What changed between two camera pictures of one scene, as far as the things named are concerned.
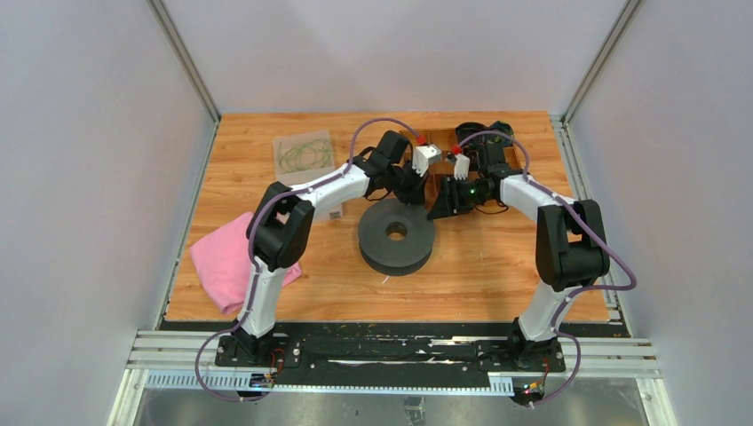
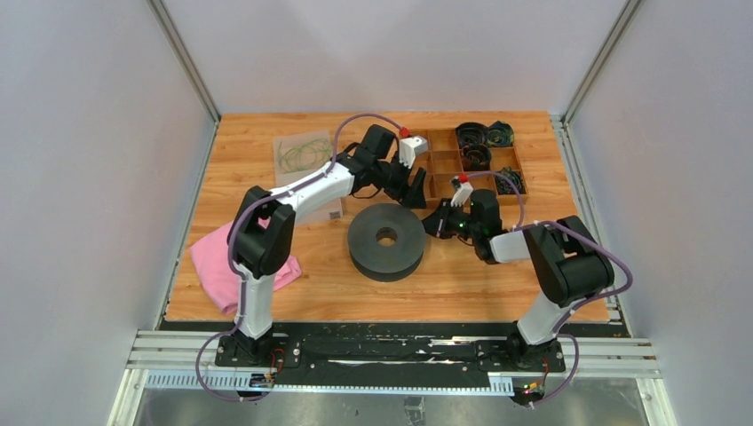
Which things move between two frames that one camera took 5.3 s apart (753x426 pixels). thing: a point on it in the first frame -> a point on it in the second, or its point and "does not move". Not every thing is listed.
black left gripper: [416, 194] does not move
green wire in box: [305, 155] does not move
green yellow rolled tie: [499, 139] does not move
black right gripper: [449, 202] -> [437, 224]
